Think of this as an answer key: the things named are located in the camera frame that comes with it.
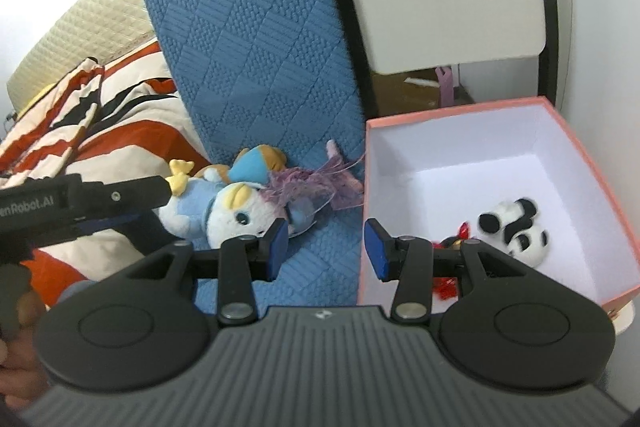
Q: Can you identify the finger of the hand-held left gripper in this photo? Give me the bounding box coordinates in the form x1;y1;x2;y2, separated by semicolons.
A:
94;175;172;214
72;209;176;260

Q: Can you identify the red knot ornament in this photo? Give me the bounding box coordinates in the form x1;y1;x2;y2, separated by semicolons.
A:
431;221;474;302

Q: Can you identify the black and white panda plush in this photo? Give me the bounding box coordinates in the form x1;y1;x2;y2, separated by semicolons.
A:
476;197;551;269

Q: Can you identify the cream quilted headboard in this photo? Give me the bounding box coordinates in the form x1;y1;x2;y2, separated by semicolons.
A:
6;0;162;114

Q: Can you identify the blue and white penguin plush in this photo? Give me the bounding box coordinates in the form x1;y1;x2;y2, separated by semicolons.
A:
157;158;311;252

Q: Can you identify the person's left hand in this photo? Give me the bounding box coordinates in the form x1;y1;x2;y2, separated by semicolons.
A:
0;289;51;395

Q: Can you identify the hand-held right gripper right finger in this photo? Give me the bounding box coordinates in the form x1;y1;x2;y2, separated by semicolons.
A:
363;218;531;325

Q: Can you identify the brown cardboard box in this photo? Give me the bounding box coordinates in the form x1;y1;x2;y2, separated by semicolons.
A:
371;66;477;118

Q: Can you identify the pink plastic item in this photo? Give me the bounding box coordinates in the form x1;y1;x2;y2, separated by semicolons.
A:
434;65;459;106

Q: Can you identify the pink cardboard box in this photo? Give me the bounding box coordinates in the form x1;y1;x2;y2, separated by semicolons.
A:
356;96;640;339

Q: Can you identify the purple fuzzy hair scrunchie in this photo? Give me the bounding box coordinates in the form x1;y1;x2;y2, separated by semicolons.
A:
264;138;367;237

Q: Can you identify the blue quilted mat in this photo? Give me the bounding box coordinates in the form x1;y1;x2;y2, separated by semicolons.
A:
136;0;370;308

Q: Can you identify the brown bear plush blue outfit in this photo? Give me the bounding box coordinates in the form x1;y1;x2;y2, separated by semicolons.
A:
192;146;289;186

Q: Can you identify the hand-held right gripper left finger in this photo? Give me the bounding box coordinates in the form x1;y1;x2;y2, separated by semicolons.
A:
122;218;291;327

